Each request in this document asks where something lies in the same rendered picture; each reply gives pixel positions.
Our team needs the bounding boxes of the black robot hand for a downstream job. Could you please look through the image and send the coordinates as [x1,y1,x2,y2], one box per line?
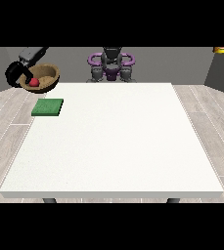
[4,60,33,89]

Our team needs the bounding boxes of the brown wooden bowl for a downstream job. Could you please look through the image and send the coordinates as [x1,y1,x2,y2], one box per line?
[20,62,61,95]

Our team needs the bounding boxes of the small red ball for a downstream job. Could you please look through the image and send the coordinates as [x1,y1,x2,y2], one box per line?
[29,77,40,88]

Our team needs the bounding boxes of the green square pad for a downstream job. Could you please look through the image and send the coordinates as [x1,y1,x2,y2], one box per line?
[30,98,65,117]

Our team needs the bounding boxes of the grey robot trunk purple rings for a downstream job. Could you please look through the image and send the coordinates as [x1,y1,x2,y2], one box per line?
[86,47,138,84]

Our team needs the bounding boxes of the dark table leg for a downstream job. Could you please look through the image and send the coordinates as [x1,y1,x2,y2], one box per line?
[165,197,182,204]
[41,197,58,204]

